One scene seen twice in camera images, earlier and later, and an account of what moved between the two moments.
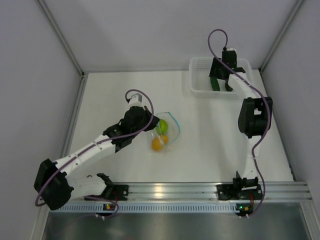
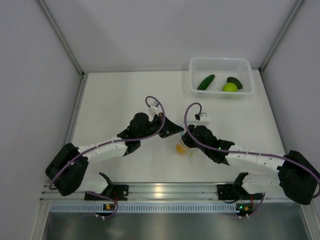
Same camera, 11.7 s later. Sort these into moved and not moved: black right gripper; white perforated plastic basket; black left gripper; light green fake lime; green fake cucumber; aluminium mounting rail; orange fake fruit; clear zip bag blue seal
Moved: clear zip bag blue seal; black right gripper; black left gripper; orange fake fruit; light green fake lime; green fake cucumber
Not moved: aluminium mounting rail; white perforated plastic basket
